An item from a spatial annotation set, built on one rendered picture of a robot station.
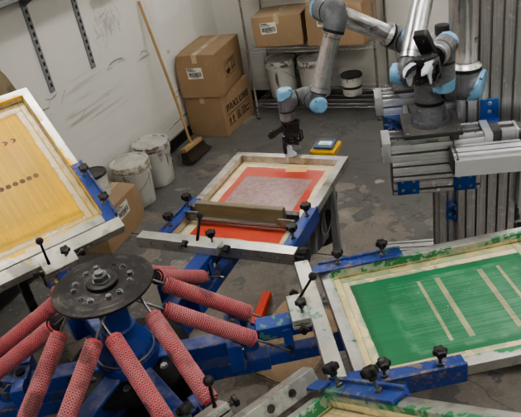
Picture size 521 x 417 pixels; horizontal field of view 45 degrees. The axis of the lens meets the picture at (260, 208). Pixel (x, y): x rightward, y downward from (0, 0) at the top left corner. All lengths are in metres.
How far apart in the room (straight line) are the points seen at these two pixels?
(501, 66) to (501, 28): 0.16
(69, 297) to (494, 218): 1.94
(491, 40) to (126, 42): 3.33
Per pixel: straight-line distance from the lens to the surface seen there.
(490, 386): 3.19
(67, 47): 4.77
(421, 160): 2.61
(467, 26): 2.40
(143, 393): 1.70
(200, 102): 5.89
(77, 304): 1.82
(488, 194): 2.96
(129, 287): 1.81
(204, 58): 5.67
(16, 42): 4.43
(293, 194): 2.79
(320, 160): 3.00
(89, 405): 1.94
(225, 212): 2.61
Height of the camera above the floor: 2.32
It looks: 30 degrees down
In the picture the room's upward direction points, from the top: 10 degrees counter-clockwise
